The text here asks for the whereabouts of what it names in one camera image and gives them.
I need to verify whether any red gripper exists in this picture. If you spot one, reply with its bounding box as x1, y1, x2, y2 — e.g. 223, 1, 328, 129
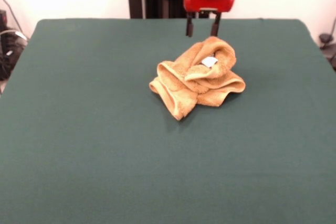
183, 0, 237, 38

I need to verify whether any yellow terry towel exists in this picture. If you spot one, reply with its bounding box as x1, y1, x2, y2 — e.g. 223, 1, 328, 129
149, 35, 246, 121

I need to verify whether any dark green tablecloth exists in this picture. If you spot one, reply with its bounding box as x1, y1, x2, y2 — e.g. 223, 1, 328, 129
0, 18, 336, 224

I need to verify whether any black equipment with cables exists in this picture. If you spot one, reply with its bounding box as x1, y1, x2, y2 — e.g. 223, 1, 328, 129
0, 9, 29, 81

